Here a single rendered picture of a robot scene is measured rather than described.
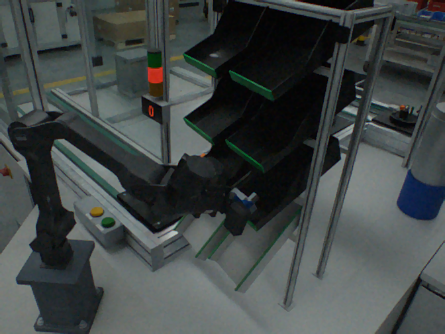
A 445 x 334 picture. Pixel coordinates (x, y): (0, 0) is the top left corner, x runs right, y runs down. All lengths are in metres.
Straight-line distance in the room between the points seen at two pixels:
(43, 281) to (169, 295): 0.37
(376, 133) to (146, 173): 1.55
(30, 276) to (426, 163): 1.31
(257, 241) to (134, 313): 0.40
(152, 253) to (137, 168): 0.50
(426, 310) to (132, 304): 0.97
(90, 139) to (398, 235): 1.16
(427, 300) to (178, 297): 0.83
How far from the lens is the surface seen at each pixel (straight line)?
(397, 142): 2.06
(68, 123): 0.75
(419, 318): 1.56
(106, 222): 1.26
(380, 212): 1.61
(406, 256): 1.46
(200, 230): 1.12
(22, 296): 1.27
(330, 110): 0.79
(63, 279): 1.00
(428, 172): 1.55
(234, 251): 1.05
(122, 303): 1.17
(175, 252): 1.26
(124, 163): 0.72
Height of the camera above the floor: 1.78
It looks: 32 degrees down
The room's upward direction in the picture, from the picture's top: 3 degrees clockwise
